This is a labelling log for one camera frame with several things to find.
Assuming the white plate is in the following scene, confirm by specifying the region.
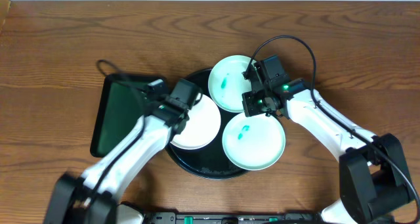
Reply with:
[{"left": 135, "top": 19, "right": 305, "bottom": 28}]
[{"left": 171, "top": 95, "right": 221, "bottom": 150}]

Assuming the mint green plate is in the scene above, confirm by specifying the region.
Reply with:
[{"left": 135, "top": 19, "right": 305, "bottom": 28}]
[
  {"left": 222, "top": 113, "right": 286, "bottom": 171},
  {"left": 207, "top": 55, "right": 251, "bottom": 113}
]

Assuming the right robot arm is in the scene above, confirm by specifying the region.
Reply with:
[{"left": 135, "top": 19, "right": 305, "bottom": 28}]
[{"left": 243, "top": 76, "right": 419, "bottom": 223}]

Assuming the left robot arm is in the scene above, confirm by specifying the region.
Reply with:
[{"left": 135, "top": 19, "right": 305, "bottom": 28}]
[{"left": 43, "top": 79, "right": 203, "bottom": 223}]

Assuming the rectangular black tray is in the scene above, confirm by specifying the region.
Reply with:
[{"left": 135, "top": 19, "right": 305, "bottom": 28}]
[{"left": 90, "top": 74, "right": 150, "bottom": 158}]

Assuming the round black tray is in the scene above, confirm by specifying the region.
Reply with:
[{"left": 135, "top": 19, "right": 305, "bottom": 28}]
[{"left": 166, "top": 69, "right": 247, "bottom": 180}]

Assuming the left black cable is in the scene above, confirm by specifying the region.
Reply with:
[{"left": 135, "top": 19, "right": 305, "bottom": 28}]
[{"left": 87, "top": 59, "right": 148, "bottom": 198}]

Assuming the black cable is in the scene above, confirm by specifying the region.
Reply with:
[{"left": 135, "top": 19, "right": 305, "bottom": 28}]
[
  {"left": 87, "top": 59, "right": 148, "bottom": 198},
  {"left": 244, "top": 35, "right": 420, "bottom": 215}
]

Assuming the right black cable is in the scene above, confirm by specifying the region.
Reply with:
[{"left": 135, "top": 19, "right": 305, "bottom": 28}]
[{"left": 244, "top": 35, "right": 420, "bottom": 215}]

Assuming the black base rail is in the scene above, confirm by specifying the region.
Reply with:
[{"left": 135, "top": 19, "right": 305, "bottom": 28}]
[{"left": 143, "top": 212, "right": 323, "bottom": 224}]

